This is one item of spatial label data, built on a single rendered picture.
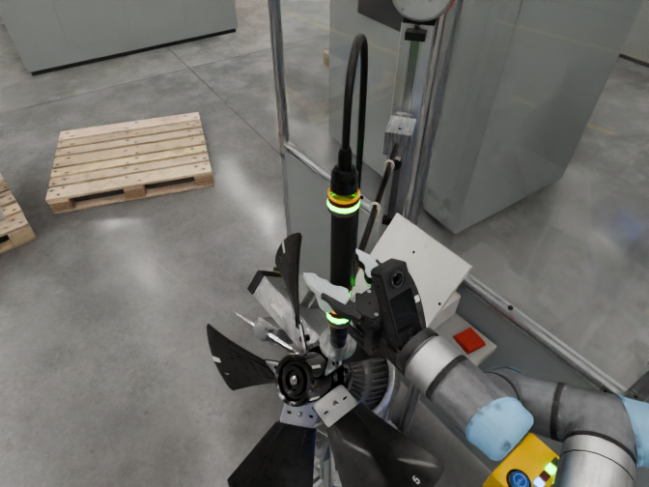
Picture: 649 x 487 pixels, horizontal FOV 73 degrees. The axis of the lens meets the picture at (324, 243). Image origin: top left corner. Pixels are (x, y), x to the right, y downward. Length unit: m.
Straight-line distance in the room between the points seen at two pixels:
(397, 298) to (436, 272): 0.59
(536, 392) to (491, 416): 0.11
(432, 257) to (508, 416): 0.67
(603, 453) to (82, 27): 6.06
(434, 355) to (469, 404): 0.07
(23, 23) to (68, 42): 0.43
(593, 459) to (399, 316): 0.26
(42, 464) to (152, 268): 1.24
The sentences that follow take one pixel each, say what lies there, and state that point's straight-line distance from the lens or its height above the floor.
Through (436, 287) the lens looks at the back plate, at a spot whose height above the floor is 1.29.
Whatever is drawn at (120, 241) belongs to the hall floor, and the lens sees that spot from 3.42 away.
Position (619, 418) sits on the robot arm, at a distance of 0.66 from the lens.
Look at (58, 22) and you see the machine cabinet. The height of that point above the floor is 0.50.
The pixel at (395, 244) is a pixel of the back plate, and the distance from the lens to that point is 1.24.
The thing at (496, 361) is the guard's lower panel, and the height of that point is 0.74.
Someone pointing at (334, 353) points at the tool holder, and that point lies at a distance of 0.84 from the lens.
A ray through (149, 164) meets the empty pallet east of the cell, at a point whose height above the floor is 0.14.
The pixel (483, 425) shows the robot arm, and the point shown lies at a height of 1.66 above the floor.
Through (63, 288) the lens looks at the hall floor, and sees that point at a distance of 3.27.
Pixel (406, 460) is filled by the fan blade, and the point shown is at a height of 1.18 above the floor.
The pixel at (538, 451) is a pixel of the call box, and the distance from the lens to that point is 1.27.
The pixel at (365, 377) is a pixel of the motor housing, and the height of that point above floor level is 1.16.
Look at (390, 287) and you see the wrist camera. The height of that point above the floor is 1.72.
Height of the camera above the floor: 2.17
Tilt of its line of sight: 45 degrees down
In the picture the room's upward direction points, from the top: straight up
